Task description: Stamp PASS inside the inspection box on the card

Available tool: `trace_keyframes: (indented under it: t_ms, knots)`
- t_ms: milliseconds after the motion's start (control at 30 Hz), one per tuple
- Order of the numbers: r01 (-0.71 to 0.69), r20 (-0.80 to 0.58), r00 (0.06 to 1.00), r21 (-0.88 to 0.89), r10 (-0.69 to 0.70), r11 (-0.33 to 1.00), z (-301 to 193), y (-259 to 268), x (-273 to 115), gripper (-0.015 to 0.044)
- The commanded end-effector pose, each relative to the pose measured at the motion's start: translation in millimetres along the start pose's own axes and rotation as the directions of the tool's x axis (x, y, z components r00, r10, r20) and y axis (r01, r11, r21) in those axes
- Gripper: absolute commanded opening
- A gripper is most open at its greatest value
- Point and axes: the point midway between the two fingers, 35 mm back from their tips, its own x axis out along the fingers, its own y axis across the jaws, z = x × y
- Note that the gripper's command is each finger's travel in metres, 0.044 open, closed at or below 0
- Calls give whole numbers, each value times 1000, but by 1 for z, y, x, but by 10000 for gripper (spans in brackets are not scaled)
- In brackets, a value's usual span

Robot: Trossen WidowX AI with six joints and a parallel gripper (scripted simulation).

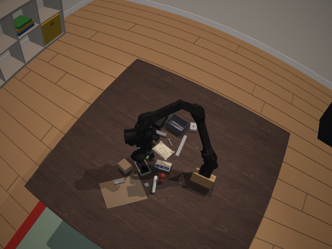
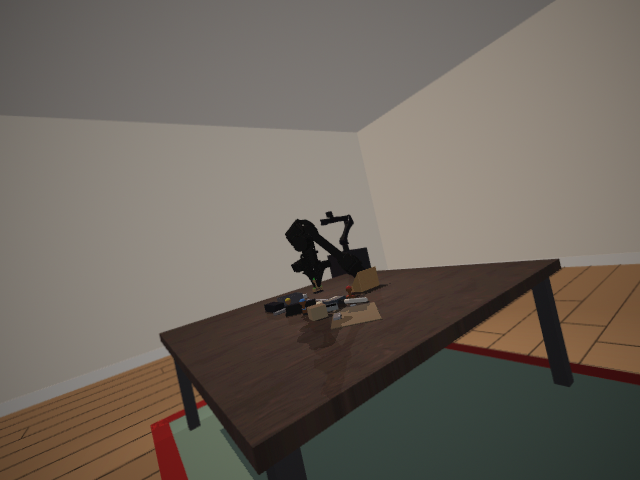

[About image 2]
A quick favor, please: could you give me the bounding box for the tan clipboard with grey clip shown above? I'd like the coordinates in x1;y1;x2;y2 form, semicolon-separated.
331;302;382;329

